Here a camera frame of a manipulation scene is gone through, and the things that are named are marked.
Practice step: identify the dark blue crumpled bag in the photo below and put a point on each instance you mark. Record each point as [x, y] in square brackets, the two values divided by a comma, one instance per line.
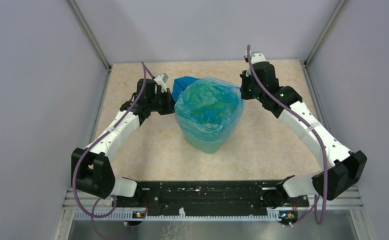
[181, 84]

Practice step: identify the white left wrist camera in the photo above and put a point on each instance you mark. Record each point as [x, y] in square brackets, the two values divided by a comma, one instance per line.
[161, 80]

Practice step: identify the aluminium frame post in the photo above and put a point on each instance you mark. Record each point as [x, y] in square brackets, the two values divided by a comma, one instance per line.
[341, 4]
[89, 34]

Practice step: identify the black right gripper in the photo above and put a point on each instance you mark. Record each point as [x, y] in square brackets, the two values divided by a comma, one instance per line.
[245, 78]

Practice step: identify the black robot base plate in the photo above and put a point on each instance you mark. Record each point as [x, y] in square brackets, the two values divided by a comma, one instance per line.
[215, 198]

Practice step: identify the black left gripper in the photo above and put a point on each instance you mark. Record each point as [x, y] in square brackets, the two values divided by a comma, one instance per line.
[170, 107]

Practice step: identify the green plastic trash bin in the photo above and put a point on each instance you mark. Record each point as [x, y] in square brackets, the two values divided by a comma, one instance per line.
[205, 146]

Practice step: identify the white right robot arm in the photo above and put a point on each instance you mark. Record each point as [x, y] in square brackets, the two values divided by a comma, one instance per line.
[341, 167]

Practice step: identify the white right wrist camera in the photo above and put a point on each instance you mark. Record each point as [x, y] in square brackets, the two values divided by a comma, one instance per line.
[255, 57]

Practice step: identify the left aluminium frame post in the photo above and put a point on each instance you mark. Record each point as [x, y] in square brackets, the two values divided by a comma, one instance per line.
[89, 34]

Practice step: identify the right aluminium frame post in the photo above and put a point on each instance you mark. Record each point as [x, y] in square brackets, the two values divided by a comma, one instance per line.
[341, 4]

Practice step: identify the light blue translucent plastic bag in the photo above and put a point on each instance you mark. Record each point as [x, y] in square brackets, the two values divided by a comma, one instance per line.
[209, 109]

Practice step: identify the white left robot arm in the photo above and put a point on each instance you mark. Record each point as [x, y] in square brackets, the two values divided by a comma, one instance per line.
[91, 168]

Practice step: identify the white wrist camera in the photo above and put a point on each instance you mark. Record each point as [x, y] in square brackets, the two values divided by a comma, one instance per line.
[161, 80]
[255, 57]

